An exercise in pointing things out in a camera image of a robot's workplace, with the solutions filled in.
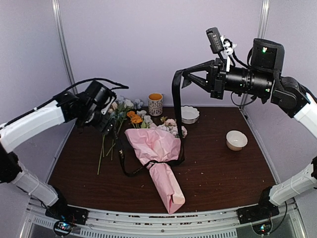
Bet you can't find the left aluminium frame post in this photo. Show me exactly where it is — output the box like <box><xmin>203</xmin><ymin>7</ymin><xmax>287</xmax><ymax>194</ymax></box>
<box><xmin>52</xmin><ymin>0</ymin><xmax>75</xmax><ymax>85</ymax></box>

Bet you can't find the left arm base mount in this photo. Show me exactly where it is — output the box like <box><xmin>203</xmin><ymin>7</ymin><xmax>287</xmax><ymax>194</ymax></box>
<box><xmin>45</xmin><ymin>206</ymin><xmax>89</xmax><ymax>225</ymax></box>

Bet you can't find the aluminium frame post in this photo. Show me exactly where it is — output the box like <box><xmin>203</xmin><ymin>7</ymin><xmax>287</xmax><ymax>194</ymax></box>
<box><xmin>239</xmin><ymin>0</ymin><xmax>270</xmax><ymax>110</ymax></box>
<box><xmin>52</xmin><ymin>0</ymin><xmax>75</xmax><ymax>85</ymax></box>

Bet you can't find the floral mug with yellow inside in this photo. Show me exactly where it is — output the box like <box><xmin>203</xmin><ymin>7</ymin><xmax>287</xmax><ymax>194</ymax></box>
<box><xmin>148</xmin><ymin>93</ymin><xmax>163</xmax><ymax>117</ymax></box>

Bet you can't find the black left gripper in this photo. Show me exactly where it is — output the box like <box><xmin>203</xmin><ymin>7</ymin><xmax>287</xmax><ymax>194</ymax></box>
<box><xmin>81</xmin><ymin>107</ymin><xmax>117</xmax><ymax>136</ymax></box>

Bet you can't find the orange fake flower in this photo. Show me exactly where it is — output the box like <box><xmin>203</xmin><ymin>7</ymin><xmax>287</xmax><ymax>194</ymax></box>
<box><xmin>126</xmin><ymin>111</ymin><xmax>143</xmax><ymax>128</ymax></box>

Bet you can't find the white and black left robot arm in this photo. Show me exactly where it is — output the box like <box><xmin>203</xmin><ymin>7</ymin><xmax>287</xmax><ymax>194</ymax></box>
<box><xmin>0</xmin><ymin>78</ymin><xmax>116</xmax><ymax>220</ymax></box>

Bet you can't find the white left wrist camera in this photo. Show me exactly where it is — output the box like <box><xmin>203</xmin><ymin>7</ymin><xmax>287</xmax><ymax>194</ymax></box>
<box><xmin>101</xmin><ymin>97</ymin><xmax>116</xmax><ymax>115</ymax></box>

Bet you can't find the right aluminium frame post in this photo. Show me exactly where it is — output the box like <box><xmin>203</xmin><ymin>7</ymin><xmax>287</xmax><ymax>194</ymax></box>
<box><xmin>239</xmin><ymin>0</ymin><xmax>270</xmax><ymax>110</ymax></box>

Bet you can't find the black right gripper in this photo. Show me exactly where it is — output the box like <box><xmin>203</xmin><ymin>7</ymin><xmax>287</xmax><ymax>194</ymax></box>
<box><xmin>182</xmin><ymin>57</ymin><xmax>273</xmax><ymax>99</ymax></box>

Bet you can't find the pile of fake flowers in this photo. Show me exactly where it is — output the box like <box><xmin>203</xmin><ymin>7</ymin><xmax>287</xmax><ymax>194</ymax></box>
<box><xmin>97</xmin><ymin>96</ymin><xmax>144</xmax><ymax>175</ymax></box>

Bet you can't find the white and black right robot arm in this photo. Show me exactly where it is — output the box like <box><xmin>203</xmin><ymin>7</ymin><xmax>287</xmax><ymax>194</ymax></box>
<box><xmin>182</xmin><ymin>38</ymin><xmax>317</xmax><ymax>219</ymax></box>

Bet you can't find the plain white bowl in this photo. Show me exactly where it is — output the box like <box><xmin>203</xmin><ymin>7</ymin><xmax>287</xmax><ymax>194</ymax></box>
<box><xmin>226</xmin><ymin>130</ymin><xmax>248</xmax><ymax>151</ymax></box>

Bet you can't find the pink wrapping paper sheet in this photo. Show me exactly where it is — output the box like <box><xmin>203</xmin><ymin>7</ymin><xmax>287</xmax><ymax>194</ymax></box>
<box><xmin>125</xmin><ymin>129</ymin><xmax>185</xmax><ymax>214</ymax></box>

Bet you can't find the aluminium front rail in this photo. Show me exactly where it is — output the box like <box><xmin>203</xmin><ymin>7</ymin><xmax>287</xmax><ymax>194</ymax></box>
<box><xmin>24</xmin><ymin>195</ymin><xmax>303</xmax><ymax>238</ymax></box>

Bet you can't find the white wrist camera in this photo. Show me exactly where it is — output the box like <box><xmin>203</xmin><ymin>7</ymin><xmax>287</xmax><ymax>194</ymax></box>
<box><xmin>206</xmin><ymin>27</ymin><xmax>236</xmax><ymax>72</ymax></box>
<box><xmin>101</xmin><ymin>97</ymin><xmax>116</xmax><ymax>115</ymax></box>

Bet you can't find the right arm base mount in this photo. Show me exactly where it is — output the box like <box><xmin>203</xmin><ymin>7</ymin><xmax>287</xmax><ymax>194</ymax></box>
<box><xmin>236</xmin><ymin>205</ymin><xmax>279</xmax><ymax>224</ymax></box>

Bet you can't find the white scalloped bowl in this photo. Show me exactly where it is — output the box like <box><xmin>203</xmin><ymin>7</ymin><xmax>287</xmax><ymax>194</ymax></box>
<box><xmin>181</xmin><ymin>106</ymin><xmax>200</xmax><ymax>124</ymax></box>

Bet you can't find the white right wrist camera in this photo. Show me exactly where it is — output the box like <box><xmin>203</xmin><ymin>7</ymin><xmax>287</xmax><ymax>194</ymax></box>
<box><xmin>206</xmin><ymin>27</ymin><xmax>236</xmax><ymax>72</ymax></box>

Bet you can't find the black ribbon strap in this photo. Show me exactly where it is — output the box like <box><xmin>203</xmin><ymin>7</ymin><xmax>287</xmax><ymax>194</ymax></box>
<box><xmin>113</xmin><ymin>69</ymin><xmax>190</xmax><ymax>177</ymax></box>

